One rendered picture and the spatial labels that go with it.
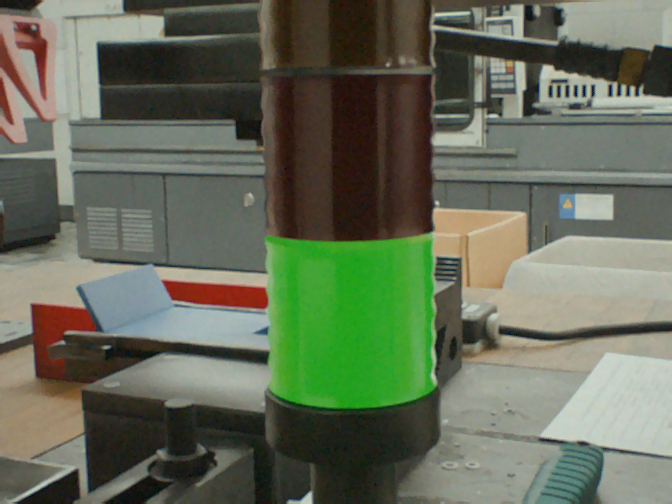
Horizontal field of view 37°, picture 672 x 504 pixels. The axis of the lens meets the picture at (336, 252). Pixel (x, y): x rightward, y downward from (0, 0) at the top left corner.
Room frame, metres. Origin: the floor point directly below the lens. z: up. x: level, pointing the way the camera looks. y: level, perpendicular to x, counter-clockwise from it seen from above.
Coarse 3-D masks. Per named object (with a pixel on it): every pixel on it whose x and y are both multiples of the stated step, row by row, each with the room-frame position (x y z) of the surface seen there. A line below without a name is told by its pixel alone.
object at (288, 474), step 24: (96, 432) 0.43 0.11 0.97; (120, 432) 0.43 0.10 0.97; (144, 432) 0.42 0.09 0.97; (216, 432) 0.41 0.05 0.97; (240, 432) 0.40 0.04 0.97; (96, 456) 0.43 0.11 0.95; (120, 456) 0.43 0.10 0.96; (144, 456) 0.42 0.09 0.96; (264, 456) 0.40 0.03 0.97; (96, 480) 0.43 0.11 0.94; (264, 480) 0.40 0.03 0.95; (288, 480) 0.41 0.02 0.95
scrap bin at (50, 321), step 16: (176, 288) 0.84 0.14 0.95; (192, 288) 0.83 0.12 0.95; (208, 288) 0.82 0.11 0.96; (224, 288) 0.82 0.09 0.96; (240, 288) 0.81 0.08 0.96; (256, 288) 0.80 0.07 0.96; (32, 304) 0.75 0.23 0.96; (48, 304) 0.75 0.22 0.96; (64, 304) 0.74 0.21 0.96; (208, 304) 0.82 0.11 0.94; (224, 304) 0.82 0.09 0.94; (240, 304) 0.81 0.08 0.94; (256, 304) 0.80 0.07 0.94; (32, 320) 0.75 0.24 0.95; (48, 320) 0.75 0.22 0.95; (64, 320) 0.74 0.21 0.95; (80, 320) 0.74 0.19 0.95; (32, 336) 0.76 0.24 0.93; (48, 336) 0.75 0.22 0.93; (48, 368) 0.75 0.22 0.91; (64, 368) 0.74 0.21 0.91
